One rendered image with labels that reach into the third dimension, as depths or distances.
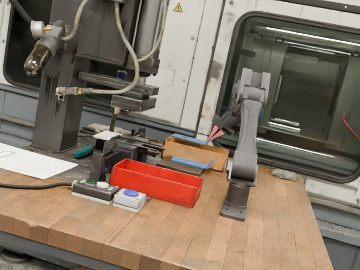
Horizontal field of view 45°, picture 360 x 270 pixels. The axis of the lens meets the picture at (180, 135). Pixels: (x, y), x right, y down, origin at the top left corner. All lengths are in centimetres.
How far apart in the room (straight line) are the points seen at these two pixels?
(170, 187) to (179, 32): 103
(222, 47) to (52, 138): 87
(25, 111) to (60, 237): 149
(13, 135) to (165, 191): 138
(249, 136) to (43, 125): 69
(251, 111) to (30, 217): 73
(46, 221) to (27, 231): 4
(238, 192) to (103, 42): 63
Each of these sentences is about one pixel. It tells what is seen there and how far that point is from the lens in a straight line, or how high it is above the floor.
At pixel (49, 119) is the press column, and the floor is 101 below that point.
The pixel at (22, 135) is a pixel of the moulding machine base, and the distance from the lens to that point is 241.
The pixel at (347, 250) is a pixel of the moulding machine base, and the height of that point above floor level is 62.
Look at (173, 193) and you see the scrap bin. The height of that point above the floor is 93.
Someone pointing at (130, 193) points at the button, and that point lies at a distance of 111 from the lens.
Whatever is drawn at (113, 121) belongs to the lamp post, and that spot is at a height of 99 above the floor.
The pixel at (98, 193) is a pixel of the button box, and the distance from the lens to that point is 112.
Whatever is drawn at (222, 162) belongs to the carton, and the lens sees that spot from 166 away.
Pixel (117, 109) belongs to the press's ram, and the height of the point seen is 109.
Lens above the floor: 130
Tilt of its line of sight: 10 degrees down
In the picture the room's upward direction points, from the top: 12 degrees clockwise
